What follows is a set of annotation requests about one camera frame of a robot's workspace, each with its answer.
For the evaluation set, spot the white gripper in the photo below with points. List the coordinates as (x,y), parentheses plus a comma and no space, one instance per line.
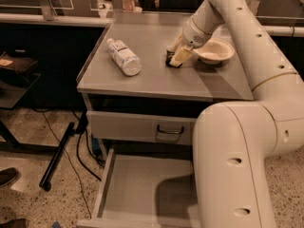
(194,35)

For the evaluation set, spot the black rxbar chocolate wrapper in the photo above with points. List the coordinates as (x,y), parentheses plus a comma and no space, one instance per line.
(169,56)

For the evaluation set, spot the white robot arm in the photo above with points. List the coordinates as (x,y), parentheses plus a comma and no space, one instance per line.
(231,140)

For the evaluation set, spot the grey metal drawer cabinet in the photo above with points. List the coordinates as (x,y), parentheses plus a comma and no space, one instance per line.
(158,89)

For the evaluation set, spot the closed grey upper drawer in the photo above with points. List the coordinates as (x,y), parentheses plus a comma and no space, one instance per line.
(139,127)

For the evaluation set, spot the open grey middle drawer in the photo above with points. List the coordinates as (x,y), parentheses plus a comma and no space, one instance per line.
(146,188)

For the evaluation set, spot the white paper bowl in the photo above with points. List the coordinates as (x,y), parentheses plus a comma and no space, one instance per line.
(215,51)

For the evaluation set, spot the clear plastic water bottle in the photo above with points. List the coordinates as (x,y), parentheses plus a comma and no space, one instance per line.
(128,62)

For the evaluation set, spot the dark side table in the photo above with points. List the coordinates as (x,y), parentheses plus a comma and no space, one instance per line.
(16,78)

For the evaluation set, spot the black metal floor bar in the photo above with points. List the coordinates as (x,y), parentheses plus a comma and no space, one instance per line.
(45,182)

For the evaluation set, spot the dark shoe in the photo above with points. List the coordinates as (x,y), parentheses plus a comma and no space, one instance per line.
(15,223)
(7,176)

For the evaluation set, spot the dark shoe bottom left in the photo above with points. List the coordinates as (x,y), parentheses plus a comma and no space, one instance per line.
(15,223)

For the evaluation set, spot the black drawer handle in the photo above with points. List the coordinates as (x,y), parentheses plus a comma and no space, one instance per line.
(170,132)

